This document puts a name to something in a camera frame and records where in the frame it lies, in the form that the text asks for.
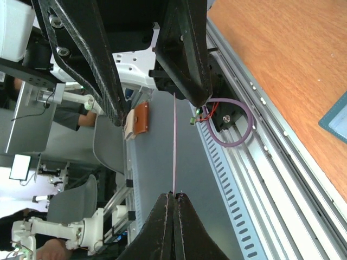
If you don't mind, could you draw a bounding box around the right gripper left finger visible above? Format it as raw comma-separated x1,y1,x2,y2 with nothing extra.
118,192,174,260

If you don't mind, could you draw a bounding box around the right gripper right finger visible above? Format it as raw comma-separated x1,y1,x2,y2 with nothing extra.
173,193,228,260

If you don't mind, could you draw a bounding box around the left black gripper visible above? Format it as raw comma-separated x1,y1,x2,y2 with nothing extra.
32,0,213,126

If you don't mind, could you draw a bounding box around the blue card holder wallet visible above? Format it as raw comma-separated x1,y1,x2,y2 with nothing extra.
318,92,347,143

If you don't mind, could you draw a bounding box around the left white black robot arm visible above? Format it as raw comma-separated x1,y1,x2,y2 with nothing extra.
31,1,213,126

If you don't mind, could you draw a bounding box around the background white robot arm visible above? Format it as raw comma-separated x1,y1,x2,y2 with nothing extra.
11,192,227,259

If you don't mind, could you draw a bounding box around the brown leather pouch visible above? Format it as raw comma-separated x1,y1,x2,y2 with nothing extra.
124,101,149,140

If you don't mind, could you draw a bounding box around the grey office chair lower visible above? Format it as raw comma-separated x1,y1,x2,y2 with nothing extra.
46,174,98,224

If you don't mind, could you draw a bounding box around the grey office chair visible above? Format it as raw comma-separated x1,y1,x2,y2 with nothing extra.
46,174,98,224
93,115,125,174

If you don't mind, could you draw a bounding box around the left small circuit board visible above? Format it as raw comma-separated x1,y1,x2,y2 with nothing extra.
190,107,210,125

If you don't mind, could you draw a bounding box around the grey slotted cable duct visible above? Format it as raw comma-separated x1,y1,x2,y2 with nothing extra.
195,119,269,260

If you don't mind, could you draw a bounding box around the aluminium front rail frame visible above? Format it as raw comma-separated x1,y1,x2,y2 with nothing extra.
207,21,346,259

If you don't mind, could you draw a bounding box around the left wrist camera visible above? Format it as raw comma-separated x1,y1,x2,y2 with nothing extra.
1,0,35,62

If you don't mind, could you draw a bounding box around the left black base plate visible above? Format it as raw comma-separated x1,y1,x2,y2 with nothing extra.
208,54,246,132

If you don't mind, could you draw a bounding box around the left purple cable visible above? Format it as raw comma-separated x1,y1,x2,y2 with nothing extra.
202,97,257,149

